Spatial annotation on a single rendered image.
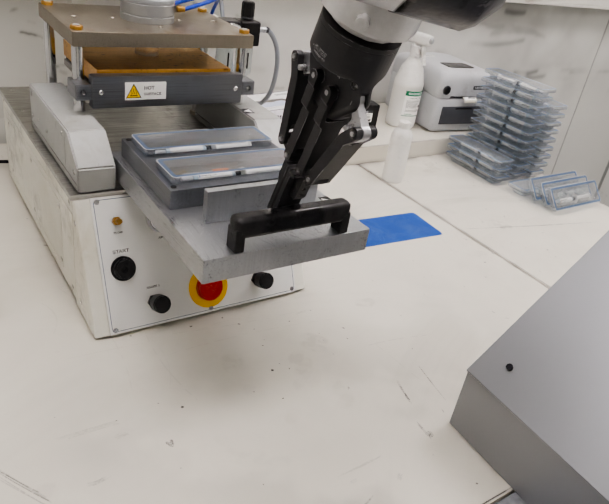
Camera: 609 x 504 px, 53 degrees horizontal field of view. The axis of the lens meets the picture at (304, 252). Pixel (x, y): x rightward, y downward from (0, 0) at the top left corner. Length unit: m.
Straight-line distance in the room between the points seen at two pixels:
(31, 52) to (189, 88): 0.59
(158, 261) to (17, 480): 0.33
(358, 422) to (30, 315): 0.47
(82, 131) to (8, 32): 0.62
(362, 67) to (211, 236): 0.25
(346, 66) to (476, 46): 1.68
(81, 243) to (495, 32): 1.70
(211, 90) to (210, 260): 0.39
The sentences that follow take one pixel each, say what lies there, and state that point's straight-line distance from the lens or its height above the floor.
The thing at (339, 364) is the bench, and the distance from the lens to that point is 0.87.
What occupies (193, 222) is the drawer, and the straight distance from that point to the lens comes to 0.70.
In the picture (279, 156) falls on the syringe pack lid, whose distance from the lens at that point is 0.82.
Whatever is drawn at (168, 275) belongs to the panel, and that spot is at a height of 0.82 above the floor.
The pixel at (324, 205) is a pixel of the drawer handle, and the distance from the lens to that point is 0.69.
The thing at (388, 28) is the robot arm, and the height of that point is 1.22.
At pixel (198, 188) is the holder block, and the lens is 0.73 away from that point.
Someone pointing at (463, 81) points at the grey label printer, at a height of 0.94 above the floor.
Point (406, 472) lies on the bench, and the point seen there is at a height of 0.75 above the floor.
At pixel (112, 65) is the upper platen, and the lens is 0.94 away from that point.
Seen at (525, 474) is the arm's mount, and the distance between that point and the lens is 0.77.
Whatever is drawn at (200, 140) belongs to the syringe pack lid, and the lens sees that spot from 0.84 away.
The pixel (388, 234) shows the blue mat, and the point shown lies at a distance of 1.23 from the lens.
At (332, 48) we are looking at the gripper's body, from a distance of 0.54.
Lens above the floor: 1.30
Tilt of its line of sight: 30 degrees down
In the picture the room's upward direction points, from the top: 10 degrees clockwise
